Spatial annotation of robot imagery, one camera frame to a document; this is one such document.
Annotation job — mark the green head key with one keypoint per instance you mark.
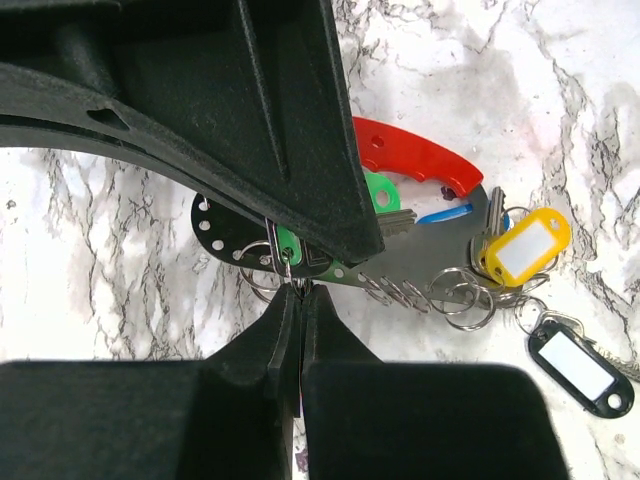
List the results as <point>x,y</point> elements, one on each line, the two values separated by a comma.
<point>392,218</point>

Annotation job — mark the green key tag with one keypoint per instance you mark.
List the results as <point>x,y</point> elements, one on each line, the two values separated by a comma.
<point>285,247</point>

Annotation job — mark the keyring bunch with tags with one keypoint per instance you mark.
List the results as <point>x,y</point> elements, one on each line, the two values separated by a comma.
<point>428,268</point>

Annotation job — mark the yellow key tag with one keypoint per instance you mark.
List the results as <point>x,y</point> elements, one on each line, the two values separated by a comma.
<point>523,251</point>

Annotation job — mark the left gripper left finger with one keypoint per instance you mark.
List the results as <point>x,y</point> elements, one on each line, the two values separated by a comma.
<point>229,416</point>

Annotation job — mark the blue key tag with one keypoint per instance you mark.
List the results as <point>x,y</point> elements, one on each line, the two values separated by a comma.
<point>463,217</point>

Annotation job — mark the black key tag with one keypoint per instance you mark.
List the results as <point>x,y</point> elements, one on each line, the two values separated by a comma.
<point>600,382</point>

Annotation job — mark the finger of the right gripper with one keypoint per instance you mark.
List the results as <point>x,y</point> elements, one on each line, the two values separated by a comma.
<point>244,102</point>

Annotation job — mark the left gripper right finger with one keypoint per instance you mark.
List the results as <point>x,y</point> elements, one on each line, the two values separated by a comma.
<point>370,419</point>

